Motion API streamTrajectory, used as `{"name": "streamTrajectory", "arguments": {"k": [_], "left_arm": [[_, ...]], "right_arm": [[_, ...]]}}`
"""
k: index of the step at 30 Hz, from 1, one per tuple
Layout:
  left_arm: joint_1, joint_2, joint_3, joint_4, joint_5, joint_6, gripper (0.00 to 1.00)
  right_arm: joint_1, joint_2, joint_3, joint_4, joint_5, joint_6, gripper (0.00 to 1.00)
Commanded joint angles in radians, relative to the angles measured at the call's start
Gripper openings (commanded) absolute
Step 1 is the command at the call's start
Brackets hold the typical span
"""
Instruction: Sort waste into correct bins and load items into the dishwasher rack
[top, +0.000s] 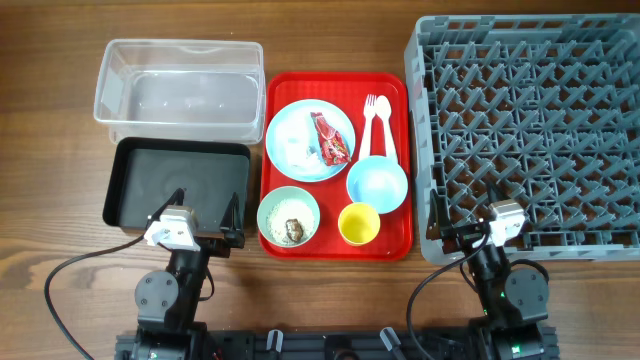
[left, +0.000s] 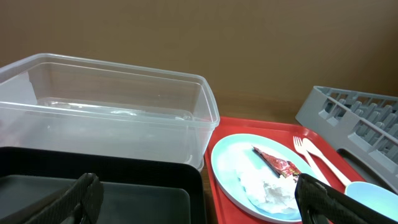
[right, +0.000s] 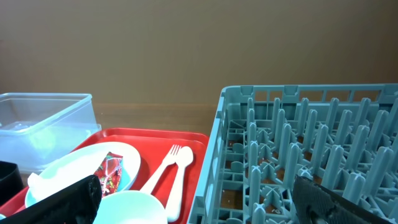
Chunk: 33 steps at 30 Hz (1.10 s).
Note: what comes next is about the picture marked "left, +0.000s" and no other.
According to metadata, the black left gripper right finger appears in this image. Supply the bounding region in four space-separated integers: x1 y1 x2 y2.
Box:
295 174 397 224

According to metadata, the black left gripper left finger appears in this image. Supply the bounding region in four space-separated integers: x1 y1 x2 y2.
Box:
1 173 104 224

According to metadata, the white napkin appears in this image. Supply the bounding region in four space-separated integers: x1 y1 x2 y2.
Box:
236 168 299 214

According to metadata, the red snack wrapper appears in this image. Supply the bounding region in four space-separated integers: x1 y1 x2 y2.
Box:
252 146 301 178

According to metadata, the white plastic spoon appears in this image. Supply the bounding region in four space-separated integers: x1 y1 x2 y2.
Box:
302 138 351 187

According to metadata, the light blue bowl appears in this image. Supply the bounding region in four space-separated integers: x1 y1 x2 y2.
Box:
345 182 398 221

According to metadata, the white plastic fork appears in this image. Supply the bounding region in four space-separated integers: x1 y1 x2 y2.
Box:
293 136 330 185

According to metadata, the light blue plate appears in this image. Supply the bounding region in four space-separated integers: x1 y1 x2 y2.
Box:
210 134 316 223

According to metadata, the black food waste tray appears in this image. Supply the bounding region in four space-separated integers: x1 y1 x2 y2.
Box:
1 147 206 223

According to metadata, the grey dishwasher rack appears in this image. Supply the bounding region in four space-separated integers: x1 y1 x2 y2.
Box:
295 86 397 192

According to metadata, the clear plastic waste bin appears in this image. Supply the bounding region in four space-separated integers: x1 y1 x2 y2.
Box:
1 54 220 169

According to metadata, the red serving tray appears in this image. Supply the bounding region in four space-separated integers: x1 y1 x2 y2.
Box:
205 116 363 224

